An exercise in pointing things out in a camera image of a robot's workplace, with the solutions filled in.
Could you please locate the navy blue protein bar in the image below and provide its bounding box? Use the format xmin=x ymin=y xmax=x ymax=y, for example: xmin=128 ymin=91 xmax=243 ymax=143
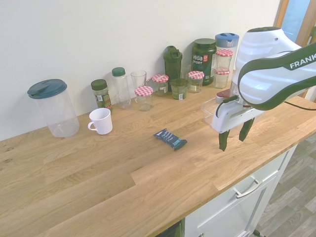
xmin=153 ymin=128 xmax=188 ymax=152

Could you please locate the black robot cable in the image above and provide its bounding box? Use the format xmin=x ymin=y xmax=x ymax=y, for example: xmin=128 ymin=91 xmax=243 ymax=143
xmin=283 ymin=100 xmax=316 ymax=111

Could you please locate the white cabinet drawer front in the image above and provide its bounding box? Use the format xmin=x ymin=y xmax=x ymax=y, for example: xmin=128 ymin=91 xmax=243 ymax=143
xmin=184 ymin=144 xmax=298 ymax=237

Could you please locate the clear drinking glass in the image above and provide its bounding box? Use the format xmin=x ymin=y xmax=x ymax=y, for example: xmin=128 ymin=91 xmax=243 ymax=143
xmin=130 ymin=70 xmax=148 ymax=100

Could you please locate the white ceramic mug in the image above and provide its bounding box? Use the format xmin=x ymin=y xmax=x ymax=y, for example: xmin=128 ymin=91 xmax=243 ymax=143
xmin=87 ymin=108 xmax=114 ymax=136

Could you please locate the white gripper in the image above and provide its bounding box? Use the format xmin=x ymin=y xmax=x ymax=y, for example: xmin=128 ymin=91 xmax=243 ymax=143
xmin=212 ymin=98 xmax=264 ymax=152

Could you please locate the dark Vega protein tub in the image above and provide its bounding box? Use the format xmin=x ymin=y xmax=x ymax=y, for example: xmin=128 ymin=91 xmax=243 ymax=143
xmin=192 ymin=38 xmax=218 ymax=87

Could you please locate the large clear canister blue lid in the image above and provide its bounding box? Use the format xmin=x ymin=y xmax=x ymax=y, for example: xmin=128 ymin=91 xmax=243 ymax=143
xmin=27 ymin=79 xmax=80 ymax=138

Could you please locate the clear rectangular plastic container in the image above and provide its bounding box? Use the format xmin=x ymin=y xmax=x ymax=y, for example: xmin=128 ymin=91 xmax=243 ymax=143
xmin=201 ymin=97 xmax=241 ymax=138

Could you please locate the red and grey container lid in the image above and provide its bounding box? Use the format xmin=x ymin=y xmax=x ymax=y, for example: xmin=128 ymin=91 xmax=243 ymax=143
xmin=215 ymin=89 xmax=238 ymax=105

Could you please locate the spice jar dark lid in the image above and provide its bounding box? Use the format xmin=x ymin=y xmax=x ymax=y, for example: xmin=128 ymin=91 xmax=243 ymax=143
xmin=90 ymin=79 xmax=114 ymax=112

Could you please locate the silver drawer handle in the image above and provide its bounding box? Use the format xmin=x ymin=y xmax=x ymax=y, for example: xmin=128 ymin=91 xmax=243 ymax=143
xmin=233 ymin=179 xmax=263 ymax=199

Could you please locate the short dark green jar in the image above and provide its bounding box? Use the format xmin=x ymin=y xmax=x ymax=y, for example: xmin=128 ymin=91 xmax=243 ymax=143
xmin=170 ymin=78 xmax=190 ymax=101

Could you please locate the glass jar red checkered lid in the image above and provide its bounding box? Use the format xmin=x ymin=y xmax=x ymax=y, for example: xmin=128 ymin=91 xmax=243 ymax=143
xmin=151 ymin=74 xmax=170 ymax=97
xmin=188 ymin=71 xmax=205 ymax=94
xmin=213 ymin=69 xmax=231 ymax=89
xmin=134 ymin=86 xmax=154 ymax=112
xmin=215 ymin=49 xmax=234 ymax=72

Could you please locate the dark green shaker bottle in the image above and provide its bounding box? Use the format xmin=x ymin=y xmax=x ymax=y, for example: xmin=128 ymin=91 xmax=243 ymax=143
xmin=163 ymin=45 xmax=184 ymax=92

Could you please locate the clear bottle green cap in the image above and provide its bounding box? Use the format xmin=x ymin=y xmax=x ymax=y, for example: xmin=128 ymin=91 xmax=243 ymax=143
xmin=111 ymin=67 xmax=132 ymax=110

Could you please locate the clear pitcher blue lid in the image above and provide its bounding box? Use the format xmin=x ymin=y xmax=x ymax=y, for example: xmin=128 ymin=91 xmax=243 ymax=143
xmin=215 ymin=33 xmax=240 ymax=75

